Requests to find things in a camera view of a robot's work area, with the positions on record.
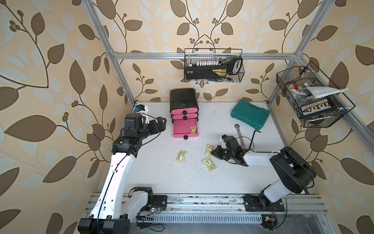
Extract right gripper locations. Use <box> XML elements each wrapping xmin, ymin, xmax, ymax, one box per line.
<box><xmin>210</xmin><ymin>145</ymin><xmax>234</xmax><ymax>160</ymax></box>

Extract yellow cookie packet top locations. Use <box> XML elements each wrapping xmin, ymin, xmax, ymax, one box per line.
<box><xmin>205</xmin><ymin>144</ymin><xmax>214</xmax><ymax>157</ymax></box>

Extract yellow cookie packet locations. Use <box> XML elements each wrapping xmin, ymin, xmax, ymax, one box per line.
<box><xmin>176</xmin><ymin>150</ymin><xmax>188</xmax><ymax>163</ymax></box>
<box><xmin>190</xmin><ymin>126</ymin><xmax>197</xmax><ymax>134</ymax></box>
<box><xmin>202</xmin><ymin>157</ymin><xmax>217</xmax><ymax>172</ymax></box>
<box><xmin>205</xmin><ymin>144</ymin><xmax>214</xmax><ymax>157</ymax></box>

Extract pink bottom drawer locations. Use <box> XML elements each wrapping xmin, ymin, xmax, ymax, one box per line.
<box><xmin>173</xmin><ymin>119</ymin><xmax>199</xmax><ymax>139</ymax></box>

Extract pink drawer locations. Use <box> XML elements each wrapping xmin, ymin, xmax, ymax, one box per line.
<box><xmin>173</xmin><ymin>119</ymin><xmax>199</xmax><ymax>139</ymax></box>
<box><xmin>170</xmin><ymin>107</ymin><xmax>199</xmax><ymax>115</ymax></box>
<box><xmin>171</xmin><ymin>113</ymin><xmax>198</xmax><ymax>121</ymax></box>

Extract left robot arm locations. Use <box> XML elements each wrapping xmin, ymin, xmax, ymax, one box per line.
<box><xmin>78</xmin><ymin>113</ymin><xmax>167</xmax><ymax>234</ymax></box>

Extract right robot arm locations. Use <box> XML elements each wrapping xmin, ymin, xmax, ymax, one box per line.
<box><xmin>211</xmin><ymin>140</ymin><xmax>317</xmax><ymax>209</ymax></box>

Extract pink top drawer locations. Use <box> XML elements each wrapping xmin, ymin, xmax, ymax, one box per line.
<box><xmin>170</xmin><ymin>107</ymin><xmax>199</xmax><ymax>115</ymax></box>

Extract black drawer cabinet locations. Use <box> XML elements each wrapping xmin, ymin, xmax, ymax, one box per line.
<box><xmin>169</xmin><ymin>88</ymin><xmax>199</xmax><ymax>122</ymax></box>

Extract silver ratchet wrench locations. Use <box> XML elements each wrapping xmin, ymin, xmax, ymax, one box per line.
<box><xmin>234</xmin><ymin>124</ymin><xmax>246</xmax><ymax>150</ymax></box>

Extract black hex key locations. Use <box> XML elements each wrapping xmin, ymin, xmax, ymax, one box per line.
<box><xmin>249</xmin><ymin>130</ymin><xmax>261</xmax><ymax>150</ymax></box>

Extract green plastic tool case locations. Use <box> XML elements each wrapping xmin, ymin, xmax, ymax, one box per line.
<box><xmin>230</xmin><ymin>99</ymin><xmax>270</xmax><ymax>130</ymax></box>

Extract black yellow tool box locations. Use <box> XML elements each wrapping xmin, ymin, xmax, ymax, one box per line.
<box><xmin>184</xmin><ymin>65</ymin><xmax>228</xmax><ymax>81</ymax></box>

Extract white paper in basket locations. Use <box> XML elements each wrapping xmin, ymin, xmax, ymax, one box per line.
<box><xmin>301</xmin><ymin>86</ymin><xmax>349</xmax><ymax>98</ymax></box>

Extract socket set in basket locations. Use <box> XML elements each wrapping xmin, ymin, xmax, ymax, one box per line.
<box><xmin>296</xmin><ymin>97</ymin><xmax>338</xmax><ymax>119</ymax></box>

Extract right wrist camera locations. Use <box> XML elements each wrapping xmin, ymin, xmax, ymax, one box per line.
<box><xmin>220</xmin><ymin>135</ymin><xmax>238</xmax><ymax>150</ymax></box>

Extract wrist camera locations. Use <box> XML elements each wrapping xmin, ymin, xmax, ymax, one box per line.
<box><xmin>135</xmin><ymin>104</ymin><xmax>149</xmax><ymax>115</ymax></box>
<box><xmin>220</xmin><ymin>135</ymin><xmax>238</xmax><ymax>150</ymax></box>

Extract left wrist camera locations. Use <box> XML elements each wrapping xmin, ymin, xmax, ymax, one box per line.
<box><xmin>135</xmin><ymin>104</ymin><xmax>149</xmax><ymax>115</ymax></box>

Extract back wire basket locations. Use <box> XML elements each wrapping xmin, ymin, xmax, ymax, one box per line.
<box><xmin>184</xmin><ymin>47</ymin><xmax>245</xmax><ymax>83</ymax></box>

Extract wire basket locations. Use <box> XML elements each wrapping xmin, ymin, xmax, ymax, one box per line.
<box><xmin>277</xmin><ymin>61</ymin><xmax>355</xmax><ymax>128</ymax></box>
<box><xmin>184</xmin><ymin>47</ymin><xmax>245</xmax><ymax>83</ymax></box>

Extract right wire basket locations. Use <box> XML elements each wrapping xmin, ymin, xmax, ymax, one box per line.
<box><xmin>277</xmin><ymin>61</ymin><xmax>355</xmax><ymax>128</ymax></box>

